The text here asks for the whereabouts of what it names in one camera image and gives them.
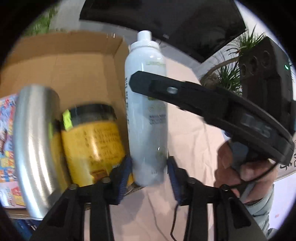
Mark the black television screen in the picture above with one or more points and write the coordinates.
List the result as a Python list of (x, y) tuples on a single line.
[(197, 28)]

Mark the silver metal tumbler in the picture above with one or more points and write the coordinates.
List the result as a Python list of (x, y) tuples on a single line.
[(35, 124)]

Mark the spiky green potted plant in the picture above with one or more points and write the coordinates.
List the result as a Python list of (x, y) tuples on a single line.
[(226, 73)]

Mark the yellow jar black lid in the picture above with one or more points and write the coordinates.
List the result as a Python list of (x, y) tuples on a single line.
[(91, 142)]

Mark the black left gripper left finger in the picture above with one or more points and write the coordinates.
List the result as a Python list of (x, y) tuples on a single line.
[(65, 220)]

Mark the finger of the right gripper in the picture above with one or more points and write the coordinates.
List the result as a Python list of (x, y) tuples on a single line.
[(187, 96)]

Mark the person's right hand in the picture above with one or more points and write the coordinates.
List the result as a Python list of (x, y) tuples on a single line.
[(225, 174)]

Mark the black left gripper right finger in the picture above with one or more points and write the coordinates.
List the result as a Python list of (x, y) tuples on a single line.
[(232, 221)]

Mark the grey sleeve forearm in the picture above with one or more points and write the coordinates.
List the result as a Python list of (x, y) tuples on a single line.
[(260, 211)]

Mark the colourful printed package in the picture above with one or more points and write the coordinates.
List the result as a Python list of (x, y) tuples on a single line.
[(11, 195)]

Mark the green bamboo plant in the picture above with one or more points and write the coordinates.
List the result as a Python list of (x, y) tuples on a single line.
[(42, 23)]

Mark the black camera box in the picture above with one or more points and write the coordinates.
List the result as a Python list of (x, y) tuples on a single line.
[(267, 81)]

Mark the large open cardboard box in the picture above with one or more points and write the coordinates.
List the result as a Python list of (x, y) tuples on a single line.
[(81, 66)]

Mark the white spray bottle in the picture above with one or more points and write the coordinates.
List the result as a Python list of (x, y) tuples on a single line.
[(146, 117)]

